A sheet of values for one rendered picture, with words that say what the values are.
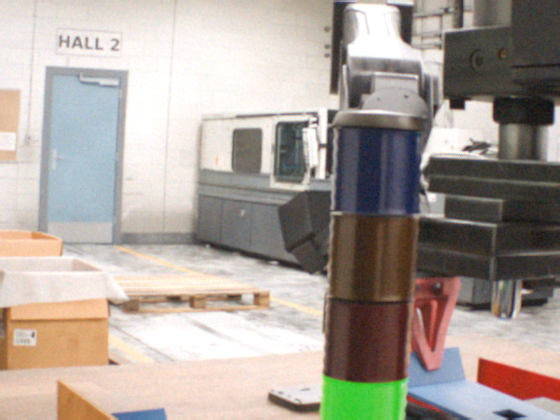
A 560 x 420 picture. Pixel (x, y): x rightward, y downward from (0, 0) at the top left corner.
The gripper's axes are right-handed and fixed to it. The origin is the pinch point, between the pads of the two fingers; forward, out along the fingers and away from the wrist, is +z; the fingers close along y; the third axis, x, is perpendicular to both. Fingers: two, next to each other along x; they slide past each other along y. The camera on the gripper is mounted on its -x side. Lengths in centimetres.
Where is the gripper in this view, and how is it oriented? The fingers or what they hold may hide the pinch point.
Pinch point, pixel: (429, 361)
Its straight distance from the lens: 78.1
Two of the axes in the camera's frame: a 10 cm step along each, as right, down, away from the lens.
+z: 1.8, 9.4, -3.0
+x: 8.5, 0.0, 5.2
